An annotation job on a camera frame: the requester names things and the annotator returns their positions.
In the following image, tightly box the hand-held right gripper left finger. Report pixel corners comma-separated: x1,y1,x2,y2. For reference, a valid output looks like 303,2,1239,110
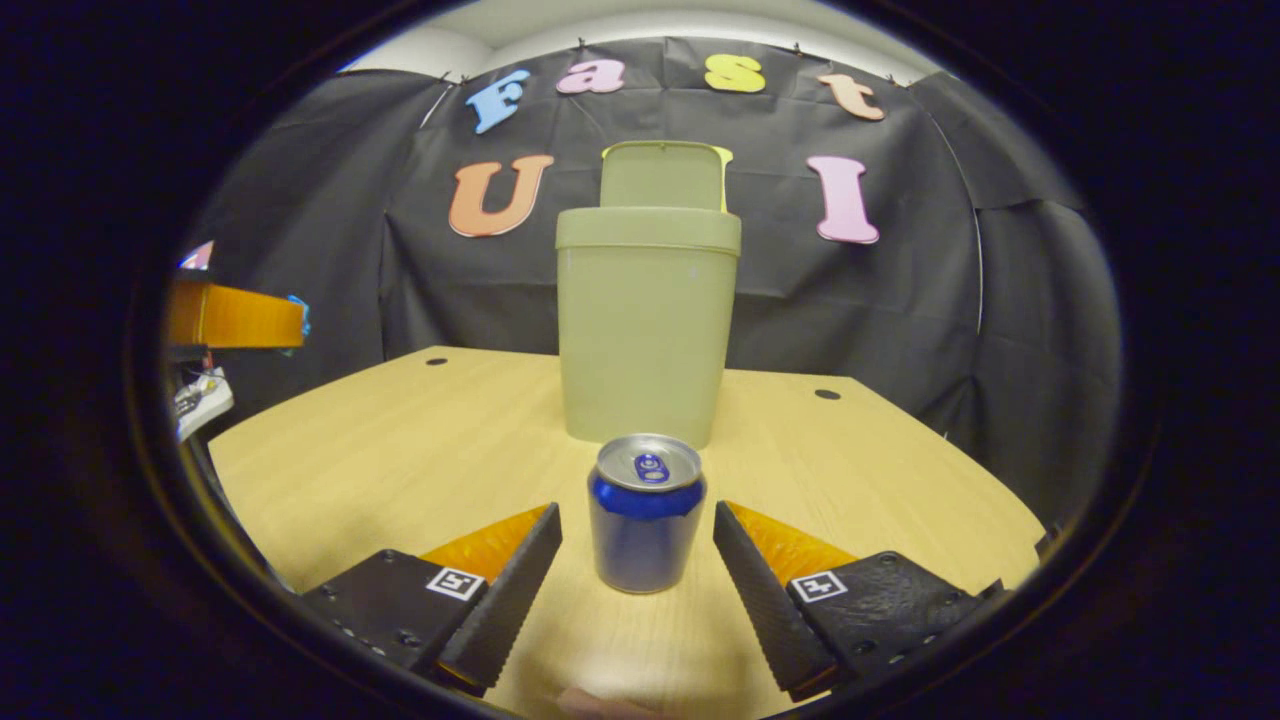
300,502,563,698

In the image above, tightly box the blue pop can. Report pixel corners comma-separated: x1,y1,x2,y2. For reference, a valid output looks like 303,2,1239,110
587,433,708,595

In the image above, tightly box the green desktop garbage bin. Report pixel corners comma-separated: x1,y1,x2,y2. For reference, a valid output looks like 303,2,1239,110
555,140,743,451

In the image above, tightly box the white side table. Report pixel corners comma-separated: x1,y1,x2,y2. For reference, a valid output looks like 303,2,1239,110
175,366,236,443

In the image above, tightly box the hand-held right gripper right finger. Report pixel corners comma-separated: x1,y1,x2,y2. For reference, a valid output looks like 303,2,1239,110
713,500,1006,701

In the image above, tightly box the wooden desktop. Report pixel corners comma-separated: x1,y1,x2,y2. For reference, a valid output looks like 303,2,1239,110
207,346,1046,720

